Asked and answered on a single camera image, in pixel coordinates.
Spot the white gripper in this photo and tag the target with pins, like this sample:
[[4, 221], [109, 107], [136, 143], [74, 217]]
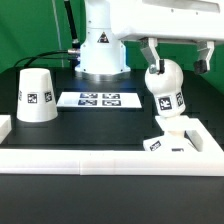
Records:
[[187, 20]]

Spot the white lamp bulb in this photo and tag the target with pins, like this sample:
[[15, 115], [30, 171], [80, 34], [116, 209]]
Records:
[[166, 89]]

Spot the white lamp base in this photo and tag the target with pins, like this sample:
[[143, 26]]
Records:
[[174, 137]]

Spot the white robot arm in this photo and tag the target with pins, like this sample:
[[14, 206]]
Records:
[[110, 23]]

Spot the white lamp shade cone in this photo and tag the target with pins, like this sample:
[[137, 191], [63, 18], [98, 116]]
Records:
[[36, 101]]

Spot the white marker tag sheet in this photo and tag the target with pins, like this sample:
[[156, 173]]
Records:
[[99, 100]]

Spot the white U-shaped fence frame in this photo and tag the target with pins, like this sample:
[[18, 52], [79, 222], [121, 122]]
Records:
[[208, 161]]

